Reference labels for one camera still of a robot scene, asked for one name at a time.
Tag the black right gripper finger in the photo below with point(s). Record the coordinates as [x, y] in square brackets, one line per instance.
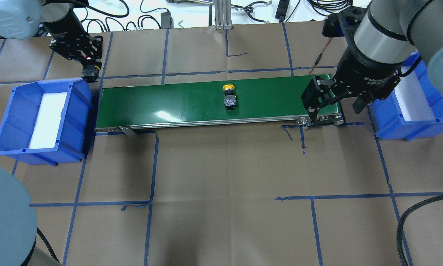
[362, 101]
[316, 96]

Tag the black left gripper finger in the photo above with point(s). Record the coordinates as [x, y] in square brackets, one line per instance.
[85, 64]
[97, 64]

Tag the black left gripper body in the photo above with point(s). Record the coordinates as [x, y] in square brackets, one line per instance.
[57, 31]

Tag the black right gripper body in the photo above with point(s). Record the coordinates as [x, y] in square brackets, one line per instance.
[367, 72]

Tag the yellow mushroom push button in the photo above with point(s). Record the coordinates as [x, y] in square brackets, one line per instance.
[230, 98]

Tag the red mushroom push button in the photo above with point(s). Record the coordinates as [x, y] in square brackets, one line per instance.
[90, 73]

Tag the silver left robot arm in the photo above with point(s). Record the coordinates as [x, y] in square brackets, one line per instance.
[21, 20]

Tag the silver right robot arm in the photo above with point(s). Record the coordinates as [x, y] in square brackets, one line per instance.
[379, 40]

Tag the blue right storage bin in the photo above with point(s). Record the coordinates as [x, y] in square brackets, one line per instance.
[390, 122]

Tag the blue storage bin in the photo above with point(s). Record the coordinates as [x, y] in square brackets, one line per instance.
[390, 122]
[20, 115]

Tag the white foam pad right bin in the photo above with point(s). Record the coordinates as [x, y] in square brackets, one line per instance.
[412, 100]

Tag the white foam pad bin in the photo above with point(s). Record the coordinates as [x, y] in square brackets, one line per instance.
[48, 121]
[412, 100]

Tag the green conveyor belt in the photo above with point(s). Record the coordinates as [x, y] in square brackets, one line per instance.
[200, 104]

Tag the black power adapter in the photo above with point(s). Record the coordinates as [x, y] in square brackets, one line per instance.
[166, 20]

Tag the white foam pad left bin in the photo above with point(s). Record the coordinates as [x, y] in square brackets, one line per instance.
[48, 121]

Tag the blue left storage bin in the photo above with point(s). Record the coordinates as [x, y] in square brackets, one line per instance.
[20, 115]

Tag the aluminium frame post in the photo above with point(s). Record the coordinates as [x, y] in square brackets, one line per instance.
[223, 19]

